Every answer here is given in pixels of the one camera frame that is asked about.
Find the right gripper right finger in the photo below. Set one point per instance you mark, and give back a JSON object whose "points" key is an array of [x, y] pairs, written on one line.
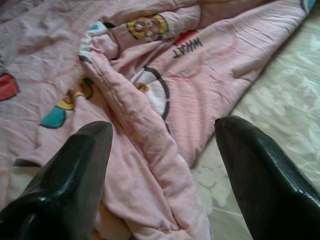
{"points": [[270, 195]]}

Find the beige floral bed sheet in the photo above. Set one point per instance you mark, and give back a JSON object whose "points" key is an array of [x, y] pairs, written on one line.
{"points": [[287, 100]]}

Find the pink cartoon print blanket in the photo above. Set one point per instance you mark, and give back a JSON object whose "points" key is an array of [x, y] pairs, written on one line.
{"points": [[175, 75]]}

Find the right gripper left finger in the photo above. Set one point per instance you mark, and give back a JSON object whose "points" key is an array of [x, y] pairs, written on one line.
{"points": [[62, 190]]}

